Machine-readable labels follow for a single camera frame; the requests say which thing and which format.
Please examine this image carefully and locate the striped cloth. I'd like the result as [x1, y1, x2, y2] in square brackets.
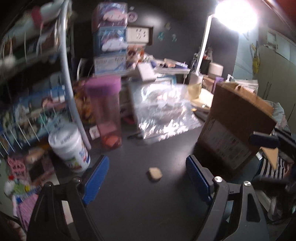
[259, 152, 292, 179]

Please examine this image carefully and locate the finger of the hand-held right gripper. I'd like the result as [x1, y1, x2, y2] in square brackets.
[253, 175, 289, 186]
[248, 132, 280, 149]

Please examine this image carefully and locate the white desk riser shelf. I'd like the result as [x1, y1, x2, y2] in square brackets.
[126, 67, 191, 77]

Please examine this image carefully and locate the pink patterned tissue pack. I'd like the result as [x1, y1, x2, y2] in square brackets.
[14, 193, 40, 230]

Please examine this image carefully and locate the white pompom toy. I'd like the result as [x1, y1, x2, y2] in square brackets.
[3, 179, 15, 197]

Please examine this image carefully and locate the clear plastic zip bag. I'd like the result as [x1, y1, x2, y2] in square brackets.
[128, 83, 203, 141]

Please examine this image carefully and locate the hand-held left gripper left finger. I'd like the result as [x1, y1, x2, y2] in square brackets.
[26, 155, 110, 241]

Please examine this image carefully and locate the tan triangular cardboard piece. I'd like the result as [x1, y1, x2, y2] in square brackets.
[260, 146, 279, 169]

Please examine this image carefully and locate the white cylinder humidifier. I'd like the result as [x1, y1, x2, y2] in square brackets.
[208, 62, 224, 79]

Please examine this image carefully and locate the orange snack bag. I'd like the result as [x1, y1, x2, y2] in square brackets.
[73, 80, 95, 124]

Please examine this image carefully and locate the white wall socket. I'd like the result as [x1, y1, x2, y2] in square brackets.
[127, 26, 153, 45]

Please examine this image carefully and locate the white power adapter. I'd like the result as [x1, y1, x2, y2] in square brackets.
[138, 63, 156, 81]

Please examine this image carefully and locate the white blue paper box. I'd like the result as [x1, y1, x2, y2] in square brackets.
[94, 56, 127, 75]

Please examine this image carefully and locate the pink tumbler with purple lid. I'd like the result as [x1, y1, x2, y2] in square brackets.
[84, 76, 122, 149]

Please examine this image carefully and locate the framed wall picture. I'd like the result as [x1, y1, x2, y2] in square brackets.
[267, 31, 278, 50]

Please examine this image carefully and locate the brown cardboard box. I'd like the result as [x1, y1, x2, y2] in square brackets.
[196, 83, 277, 172]

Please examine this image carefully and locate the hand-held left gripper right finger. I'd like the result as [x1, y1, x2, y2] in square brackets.
[186, 155, 270, 241]

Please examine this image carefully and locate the blue anime print box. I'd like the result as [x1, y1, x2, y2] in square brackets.
[0, 93, 67, 149]

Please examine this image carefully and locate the white desk lamp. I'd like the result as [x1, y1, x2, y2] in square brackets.
[188, 0, 258, 87]

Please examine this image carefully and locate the yellow cartoon wall sticker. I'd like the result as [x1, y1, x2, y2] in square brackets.
[251, 42, 260, 73]

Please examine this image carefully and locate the white wire rack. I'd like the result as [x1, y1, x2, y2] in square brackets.
[0, 0, 92, 158]

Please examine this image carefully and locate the white plastic jar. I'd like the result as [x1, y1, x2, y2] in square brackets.
[48, 123, 91, 173]

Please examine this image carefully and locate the small cartoon figure display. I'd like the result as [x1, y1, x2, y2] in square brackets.
[127, 45, 141, 69]

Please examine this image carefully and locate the pink hair claw clip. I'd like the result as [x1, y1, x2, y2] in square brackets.
[7, 156, 28, 179]

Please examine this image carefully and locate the small beige block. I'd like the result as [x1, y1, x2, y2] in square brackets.
[148, 167, 162, 182]

